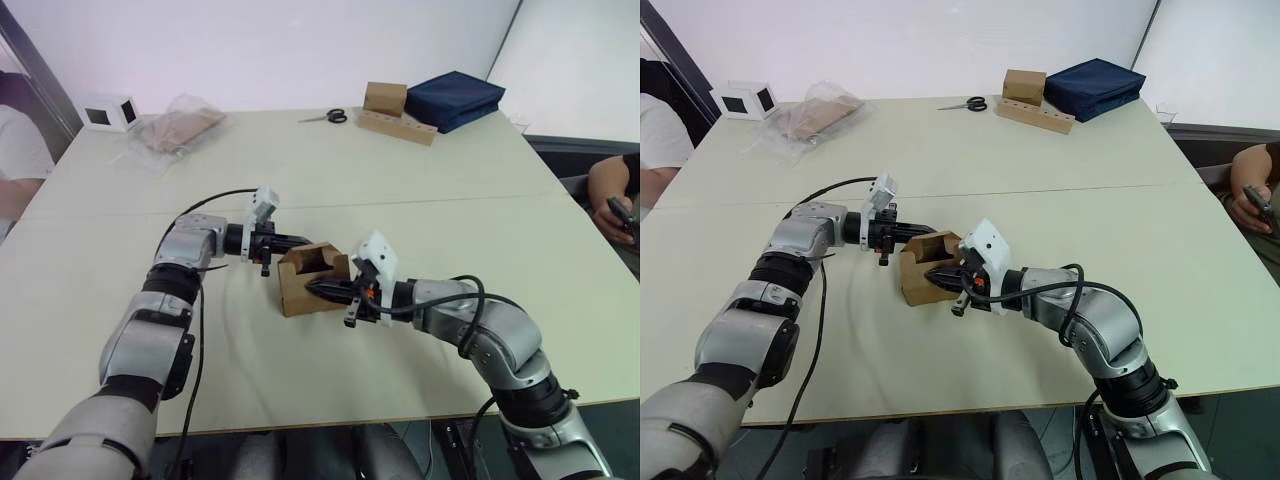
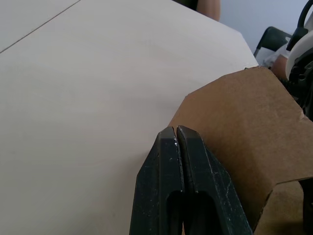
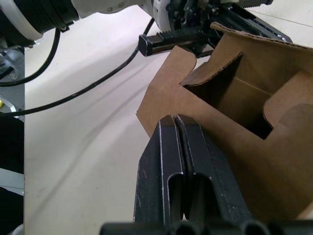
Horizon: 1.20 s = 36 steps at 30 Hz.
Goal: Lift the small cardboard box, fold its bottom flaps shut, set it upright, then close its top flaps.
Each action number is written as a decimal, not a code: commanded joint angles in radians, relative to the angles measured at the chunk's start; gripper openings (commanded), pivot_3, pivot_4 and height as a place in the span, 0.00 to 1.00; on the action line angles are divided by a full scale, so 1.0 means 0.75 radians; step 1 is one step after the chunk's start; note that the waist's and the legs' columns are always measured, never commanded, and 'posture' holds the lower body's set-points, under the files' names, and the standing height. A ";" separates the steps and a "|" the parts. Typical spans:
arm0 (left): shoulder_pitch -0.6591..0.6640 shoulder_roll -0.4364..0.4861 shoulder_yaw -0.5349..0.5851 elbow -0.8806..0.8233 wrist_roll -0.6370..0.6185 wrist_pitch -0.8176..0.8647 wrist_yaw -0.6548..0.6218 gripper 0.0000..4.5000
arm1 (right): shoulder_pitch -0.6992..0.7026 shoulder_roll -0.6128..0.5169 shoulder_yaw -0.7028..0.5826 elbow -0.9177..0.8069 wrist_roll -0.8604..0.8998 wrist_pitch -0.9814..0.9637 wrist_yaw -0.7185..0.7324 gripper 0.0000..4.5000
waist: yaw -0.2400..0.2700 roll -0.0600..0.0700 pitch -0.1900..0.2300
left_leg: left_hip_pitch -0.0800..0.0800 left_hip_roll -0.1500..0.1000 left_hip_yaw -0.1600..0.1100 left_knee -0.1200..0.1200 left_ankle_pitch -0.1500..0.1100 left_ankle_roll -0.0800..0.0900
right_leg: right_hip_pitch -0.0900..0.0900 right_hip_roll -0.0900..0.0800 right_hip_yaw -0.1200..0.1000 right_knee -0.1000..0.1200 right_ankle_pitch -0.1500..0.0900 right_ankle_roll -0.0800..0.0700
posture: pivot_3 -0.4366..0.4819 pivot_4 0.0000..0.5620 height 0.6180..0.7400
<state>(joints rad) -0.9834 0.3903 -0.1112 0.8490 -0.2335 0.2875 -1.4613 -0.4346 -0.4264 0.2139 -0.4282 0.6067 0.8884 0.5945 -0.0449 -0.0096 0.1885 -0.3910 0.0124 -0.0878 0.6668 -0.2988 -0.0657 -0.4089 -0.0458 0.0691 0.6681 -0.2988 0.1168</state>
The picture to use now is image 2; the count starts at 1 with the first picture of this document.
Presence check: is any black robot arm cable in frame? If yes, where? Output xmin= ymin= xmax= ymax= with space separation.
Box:
xmin=286 ymin=0 xmax=313 ymax=51

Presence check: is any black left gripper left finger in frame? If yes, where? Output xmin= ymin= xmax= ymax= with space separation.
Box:
xmin=129 ymin=126 xmax=184 ymax=235

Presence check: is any small brown cardboard box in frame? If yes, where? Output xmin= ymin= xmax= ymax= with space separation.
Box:
xmin=168 ymin=66 xmax=313 ymax=235

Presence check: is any clear white plastic bag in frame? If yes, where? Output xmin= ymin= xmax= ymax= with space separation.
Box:
xmin=262 ymin=45 xmax=290 ymax=70

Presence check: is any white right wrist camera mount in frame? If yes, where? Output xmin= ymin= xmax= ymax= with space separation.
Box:
xmin=285 ymin=31 xmax=313 ymax=78

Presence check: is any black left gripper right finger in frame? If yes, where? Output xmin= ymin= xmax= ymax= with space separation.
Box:
xmin=176 ymin=125 xmax=253 ymax=235

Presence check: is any black metal chair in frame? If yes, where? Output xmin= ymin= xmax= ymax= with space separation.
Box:
xmin=253 ymin=26 xmax=293 ymax=59

